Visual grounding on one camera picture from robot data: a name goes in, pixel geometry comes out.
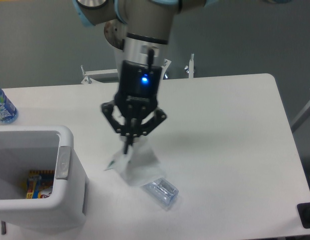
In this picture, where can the white metal base bracket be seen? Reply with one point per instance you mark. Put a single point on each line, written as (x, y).
(111, 75)

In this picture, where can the black clamp at table edge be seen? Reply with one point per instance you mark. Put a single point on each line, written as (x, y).
(304, 214)

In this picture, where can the colourful snack package in bin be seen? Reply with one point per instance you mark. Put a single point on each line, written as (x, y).
(39, 184)

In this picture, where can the white metal frame right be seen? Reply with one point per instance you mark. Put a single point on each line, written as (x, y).
(301, 117)

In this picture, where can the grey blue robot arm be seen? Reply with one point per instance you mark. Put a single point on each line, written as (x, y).
(141, 30)

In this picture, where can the white upright bracket with bolt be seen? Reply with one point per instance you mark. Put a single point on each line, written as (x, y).
(190, 68)

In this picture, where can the white plastic trash can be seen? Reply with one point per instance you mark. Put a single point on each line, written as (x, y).
(23, 148)

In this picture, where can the clear plastic wrapper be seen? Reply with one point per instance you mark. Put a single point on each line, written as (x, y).
(139, 166)

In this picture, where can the clear plastic water bottle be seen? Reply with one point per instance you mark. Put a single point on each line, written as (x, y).
(164, 192)

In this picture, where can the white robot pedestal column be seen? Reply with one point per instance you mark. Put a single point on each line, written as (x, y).
(117, 50)

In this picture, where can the blue labelled water bottle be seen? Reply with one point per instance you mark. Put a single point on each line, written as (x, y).
(8, 112)

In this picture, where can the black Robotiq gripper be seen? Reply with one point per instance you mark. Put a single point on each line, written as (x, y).
(136, 97)

